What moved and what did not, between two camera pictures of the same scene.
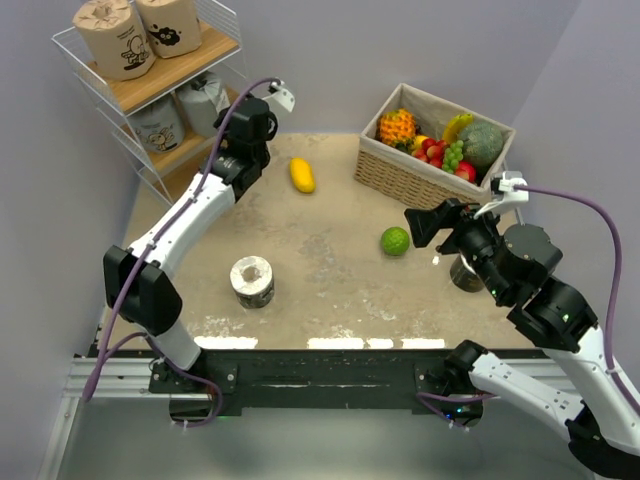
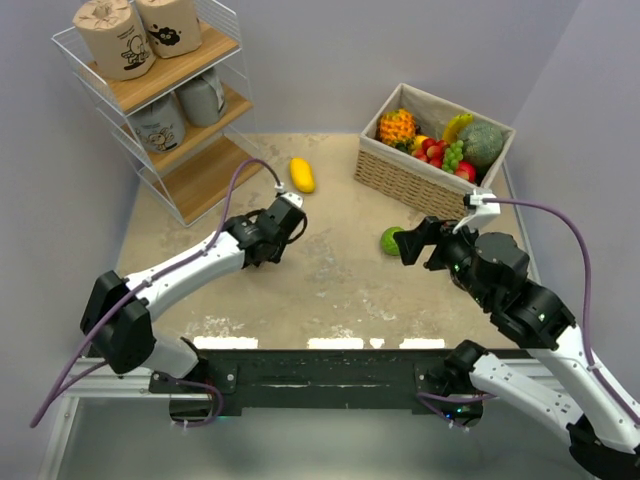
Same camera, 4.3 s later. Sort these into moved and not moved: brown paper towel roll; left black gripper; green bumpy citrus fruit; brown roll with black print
Moved: left black gripper
Not moved: brown paper towel roll; green bumpy citrus fruit; brown roll with black print
